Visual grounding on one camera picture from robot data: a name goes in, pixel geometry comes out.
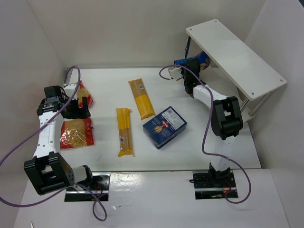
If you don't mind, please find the blue orange pasta bag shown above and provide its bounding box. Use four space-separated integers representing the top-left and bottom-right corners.
173 51 211 70

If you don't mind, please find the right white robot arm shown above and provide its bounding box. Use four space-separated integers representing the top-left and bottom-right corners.
183 58 243 187

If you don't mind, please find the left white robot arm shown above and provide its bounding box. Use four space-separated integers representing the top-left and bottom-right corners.
24 84 95 195

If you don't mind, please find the dark blue pasta box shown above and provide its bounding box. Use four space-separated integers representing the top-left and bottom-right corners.
142 106 188 149

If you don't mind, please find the white two-tier shelf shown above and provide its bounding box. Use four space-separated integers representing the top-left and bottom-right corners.
186 19 286 122

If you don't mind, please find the red macaroni bag upper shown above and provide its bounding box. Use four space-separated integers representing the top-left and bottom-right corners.
77 81 93 108

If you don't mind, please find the red macaroni bag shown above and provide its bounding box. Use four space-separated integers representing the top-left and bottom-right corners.
60 118 95 149
77 81 93 108

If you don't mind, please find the red macaroni bag lower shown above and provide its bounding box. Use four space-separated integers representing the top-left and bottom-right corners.
60 118 95 149

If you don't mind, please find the yellow spaghetti pack left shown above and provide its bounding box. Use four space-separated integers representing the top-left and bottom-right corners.
116 108 134 157

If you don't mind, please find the yellow spaghetti pack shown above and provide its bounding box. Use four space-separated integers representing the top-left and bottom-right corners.
128 78 156 120
116 108 134 157

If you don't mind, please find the yellow spaghetti pack right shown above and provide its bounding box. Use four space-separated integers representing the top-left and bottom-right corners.
128 78 156 120

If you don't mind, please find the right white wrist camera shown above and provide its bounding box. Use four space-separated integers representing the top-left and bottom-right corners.
168 66 183 81

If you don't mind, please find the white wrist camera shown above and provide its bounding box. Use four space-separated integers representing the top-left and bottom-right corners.
64 84 76 97
168 66 183 81

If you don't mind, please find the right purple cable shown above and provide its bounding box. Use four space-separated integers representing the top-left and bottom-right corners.
158 64 252 204

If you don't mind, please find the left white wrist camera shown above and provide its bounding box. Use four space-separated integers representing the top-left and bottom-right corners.
64 84 76 97

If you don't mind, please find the aluminium rail left edge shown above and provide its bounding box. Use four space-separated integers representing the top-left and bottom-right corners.
64 67 73 85

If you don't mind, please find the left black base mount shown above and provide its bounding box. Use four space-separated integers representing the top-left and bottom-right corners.
64 171 110 202

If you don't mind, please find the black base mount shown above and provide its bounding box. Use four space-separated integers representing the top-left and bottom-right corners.
189 171 238 200
64 171 110 202

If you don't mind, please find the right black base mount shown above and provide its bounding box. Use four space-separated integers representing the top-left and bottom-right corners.
189 171 238 200

